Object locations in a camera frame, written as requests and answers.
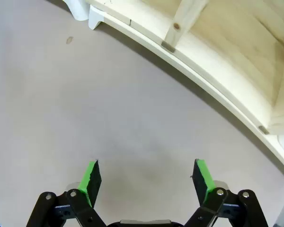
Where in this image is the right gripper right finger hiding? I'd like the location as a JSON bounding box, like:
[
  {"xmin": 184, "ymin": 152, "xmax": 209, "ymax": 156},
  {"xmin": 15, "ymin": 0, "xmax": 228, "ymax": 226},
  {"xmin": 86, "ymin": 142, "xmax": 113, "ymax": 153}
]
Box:
[{"xmin": 184, "ymin": 158, "xmax": 270, "ymax": 227}]

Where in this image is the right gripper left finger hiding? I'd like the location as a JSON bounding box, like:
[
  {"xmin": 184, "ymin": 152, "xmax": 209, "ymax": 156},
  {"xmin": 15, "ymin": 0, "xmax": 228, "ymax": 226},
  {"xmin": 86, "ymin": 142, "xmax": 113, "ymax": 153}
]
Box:
[{"xmin": 26, "ymin": 159, "xmax": 107, "ymax": 227}]

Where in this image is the wooden four-compartment shelf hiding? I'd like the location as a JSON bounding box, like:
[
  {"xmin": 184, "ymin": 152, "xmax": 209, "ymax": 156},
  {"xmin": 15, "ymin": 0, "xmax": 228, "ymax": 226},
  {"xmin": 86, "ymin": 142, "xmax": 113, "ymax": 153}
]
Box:
[{"xmin": 85, "ymin": 0, "xmax": 284, "ymax": 135}]

